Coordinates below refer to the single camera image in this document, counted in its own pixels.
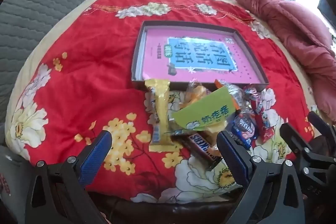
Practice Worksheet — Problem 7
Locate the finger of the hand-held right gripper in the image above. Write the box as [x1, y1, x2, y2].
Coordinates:
[307, 111, 336, 151]
[280, 123, 336, 175]

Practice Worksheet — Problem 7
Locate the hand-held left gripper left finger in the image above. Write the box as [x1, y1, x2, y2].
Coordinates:
[25, 130, 113, 224]

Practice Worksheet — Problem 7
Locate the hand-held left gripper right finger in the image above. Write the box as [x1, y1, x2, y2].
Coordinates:
[217, 130, 306, 224]

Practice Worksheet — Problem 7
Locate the blue cookie packet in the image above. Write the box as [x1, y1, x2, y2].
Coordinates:
[231, 112, 259, 149]

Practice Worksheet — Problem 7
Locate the brown chocolate bar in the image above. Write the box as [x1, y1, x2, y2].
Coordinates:
[171, 131, 223, 172]

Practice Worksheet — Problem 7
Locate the red cartoon cookie packet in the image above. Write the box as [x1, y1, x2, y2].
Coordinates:
[243, 85, 276, 144]

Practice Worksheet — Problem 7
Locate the green label snack packet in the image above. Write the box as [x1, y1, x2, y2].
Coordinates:
[168, 86, 237, 139]

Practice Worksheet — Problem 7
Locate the brown cake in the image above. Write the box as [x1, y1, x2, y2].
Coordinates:
[223, 81, 246, 111]

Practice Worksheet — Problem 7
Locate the orange puffed snack bag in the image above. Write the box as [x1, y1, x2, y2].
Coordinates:
[181, 80, 210, 109]

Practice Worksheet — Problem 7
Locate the yellow wafer bar packet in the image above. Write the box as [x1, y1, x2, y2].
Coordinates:
[144, 79, 181, 153]

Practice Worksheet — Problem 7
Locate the grey cardboard box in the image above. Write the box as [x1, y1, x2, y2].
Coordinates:
[131, 21, 269, 94]

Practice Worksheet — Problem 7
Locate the red floral blanket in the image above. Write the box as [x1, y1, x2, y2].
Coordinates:
[5, 0, 319, 205]

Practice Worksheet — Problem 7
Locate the pink quilt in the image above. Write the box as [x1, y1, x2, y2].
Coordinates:
[229, 0, 336, 122]

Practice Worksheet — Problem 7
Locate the dark screen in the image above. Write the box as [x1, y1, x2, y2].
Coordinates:
[316, 0, 334, 22]

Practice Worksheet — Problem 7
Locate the pink book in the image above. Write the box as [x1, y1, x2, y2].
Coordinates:
[142, 28, 263, 83]

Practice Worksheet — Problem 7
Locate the grey quilted headboard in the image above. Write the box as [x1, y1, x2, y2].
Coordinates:
[0, 0, 124, 122]

